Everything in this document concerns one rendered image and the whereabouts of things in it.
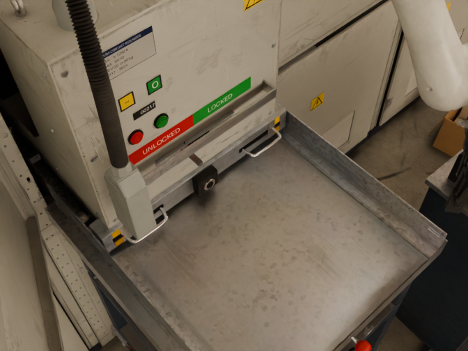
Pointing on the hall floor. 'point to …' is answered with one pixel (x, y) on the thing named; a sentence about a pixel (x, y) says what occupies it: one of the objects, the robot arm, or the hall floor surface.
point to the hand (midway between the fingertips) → (457, 200)
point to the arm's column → (441, 283)
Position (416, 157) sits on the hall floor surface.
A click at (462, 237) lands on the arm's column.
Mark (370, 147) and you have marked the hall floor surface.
